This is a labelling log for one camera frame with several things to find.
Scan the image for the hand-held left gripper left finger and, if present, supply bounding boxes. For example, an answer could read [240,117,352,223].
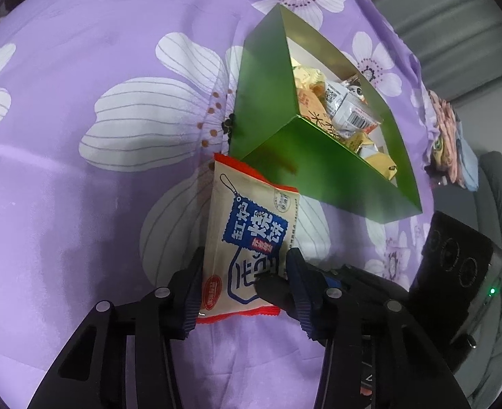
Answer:
[27,247,205,409]

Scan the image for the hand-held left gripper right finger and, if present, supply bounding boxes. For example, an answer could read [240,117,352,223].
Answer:
[286,248,465,409]

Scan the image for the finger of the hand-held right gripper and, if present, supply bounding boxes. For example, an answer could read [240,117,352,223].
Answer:
[321,264,410,307]
[254,275,298,320]

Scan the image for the cream packet with red edges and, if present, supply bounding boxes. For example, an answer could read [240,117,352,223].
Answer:
[197,153,300,324]

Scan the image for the yellow rice cracker packet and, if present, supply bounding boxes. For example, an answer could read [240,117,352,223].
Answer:
[298,108,343,139]

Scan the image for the white peanut packet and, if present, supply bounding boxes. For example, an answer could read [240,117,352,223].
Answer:
[323,79,381,131]

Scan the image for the green cardboard box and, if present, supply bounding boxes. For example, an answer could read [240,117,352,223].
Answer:
[229,4,423,225]

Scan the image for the grey sofa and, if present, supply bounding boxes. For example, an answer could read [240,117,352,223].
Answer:
[430,151,502,409]

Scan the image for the pile of folded clothes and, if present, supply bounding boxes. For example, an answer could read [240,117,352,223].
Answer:
[423,89,479,190]

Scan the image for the purple floral cloth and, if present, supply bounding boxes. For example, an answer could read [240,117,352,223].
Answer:
[0,0,439,409]

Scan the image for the grey curtain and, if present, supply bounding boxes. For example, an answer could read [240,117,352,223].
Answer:
[340,0,502,107]

